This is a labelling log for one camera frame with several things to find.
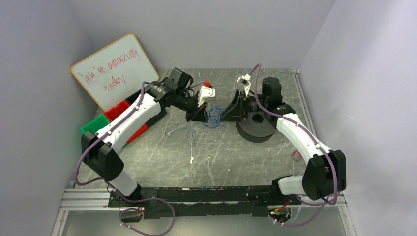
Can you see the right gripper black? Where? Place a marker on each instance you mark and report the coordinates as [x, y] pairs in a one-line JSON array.
[[241, 107]]

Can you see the black bin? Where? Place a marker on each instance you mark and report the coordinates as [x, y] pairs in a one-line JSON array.
[[145, 101]]

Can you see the green bin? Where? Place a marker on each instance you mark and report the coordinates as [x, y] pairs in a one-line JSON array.
[[98, 123]]

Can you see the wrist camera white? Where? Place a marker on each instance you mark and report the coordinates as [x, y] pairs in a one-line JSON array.
[[207, 93], [245, 79]]

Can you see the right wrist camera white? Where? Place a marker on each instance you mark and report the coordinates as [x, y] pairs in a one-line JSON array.
[[245, 79]]

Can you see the black spool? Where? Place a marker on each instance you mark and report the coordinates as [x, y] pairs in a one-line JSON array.
[[255, 128]]

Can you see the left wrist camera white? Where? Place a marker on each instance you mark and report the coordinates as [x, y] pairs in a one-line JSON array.
[[207, 93]]

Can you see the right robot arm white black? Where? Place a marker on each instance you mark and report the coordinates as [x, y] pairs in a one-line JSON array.
[[325, 172]]

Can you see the whiteboard with red writing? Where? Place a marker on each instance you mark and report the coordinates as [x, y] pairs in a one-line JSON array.
[[115, 72]]

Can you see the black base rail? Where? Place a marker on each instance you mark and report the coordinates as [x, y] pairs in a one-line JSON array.
[[254, 200]]

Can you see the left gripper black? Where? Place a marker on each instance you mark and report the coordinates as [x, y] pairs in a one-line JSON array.
[[194, 111]]

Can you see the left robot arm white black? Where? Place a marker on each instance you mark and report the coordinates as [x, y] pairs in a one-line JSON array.
[[100, 150]]

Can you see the red bin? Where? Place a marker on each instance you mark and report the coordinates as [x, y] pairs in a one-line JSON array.
[[116, 111]]

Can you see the pink marker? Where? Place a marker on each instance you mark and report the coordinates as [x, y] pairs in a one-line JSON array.
[[297, 156]]

